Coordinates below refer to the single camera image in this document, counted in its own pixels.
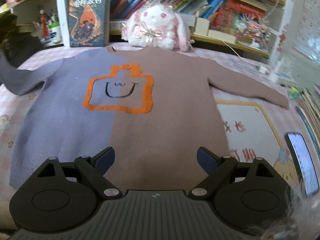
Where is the purple and brown knit sweater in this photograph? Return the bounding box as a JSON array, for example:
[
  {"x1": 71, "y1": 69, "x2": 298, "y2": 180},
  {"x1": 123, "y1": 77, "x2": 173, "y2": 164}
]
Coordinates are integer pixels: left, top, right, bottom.
[{"x1": 1, "y1": 47, "x2": 289, "y2": 190}]

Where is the dark clothes pile on chair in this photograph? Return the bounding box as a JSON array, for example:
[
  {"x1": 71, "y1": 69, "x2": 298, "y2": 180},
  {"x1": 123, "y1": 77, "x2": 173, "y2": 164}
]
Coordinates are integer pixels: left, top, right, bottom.
[{"x1": 1, "y1": 12, "x2": 43, "y2": 68}]

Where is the black smartphone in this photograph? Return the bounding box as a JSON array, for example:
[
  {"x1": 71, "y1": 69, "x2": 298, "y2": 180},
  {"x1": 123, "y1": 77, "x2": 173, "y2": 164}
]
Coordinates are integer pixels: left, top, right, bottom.
[{"x1": 285, "y1": 132, "x2": 319, "y2": 196}]

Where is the white pen holder tub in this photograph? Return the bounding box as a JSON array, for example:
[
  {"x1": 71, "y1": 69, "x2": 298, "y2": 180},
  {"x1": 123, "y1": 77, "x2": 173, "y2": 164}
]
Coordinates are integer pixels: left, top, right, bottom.
[{"x1": 48, "y1": 22, "x2": 62, "y2": 44}]

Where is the pink flower bouquet decoration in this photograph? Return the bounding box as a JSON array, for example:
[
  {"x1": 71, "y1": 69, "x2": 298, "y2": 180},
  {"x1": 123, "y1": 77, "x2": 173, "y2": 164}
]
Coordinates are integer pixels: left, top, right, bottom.
[{"x1": 234, "y1": 14, "x2": 271, "y2": 49}]

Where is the white small storage box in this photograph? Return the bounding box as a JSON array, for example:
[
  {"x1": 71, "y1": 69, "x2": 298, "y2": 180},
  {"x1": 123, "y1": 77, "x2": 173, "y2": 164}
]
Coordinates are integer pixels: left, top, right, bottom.
[{"x1": 194, "y1": 17, "x2": 210, "y2": 36}]

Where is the red tassel ornament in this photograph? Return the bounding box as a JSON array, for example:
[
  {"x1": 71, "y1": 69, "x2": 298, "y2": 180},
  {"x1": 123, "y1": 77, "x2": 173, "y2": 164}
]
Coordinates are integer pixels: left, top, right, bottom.
[{"x1": 40, "y1": 9, "x2": 49, "y2": 38}]

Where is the Harry Potter book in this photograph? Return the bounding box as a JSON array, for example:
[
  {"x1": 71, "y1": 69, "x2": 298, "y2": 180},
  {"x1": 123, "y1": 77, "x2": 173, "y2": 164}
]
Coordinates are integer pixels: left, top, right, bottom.
[{"x1": 68, "y1": 0, "x2": 110, "y2": 48}]

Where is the white pink plush bunny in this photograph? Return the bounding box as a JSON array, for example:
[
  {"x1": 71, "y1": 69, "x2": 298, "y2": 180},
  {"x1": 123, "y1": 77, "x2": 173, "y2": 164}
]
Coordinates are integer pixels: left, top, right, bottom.
[{"x1": 121, "y1": 0, "x2": 193, "y2": 52}]

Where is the white shelf post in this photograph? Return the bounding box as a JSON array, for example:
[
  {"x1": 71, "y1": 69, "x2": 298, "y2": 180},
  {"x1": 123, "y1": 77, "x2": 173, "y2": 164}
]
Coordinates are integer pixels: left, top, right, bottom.
[{"x1": 56, "y1": 0, "x2": 70, "y2": 48}]

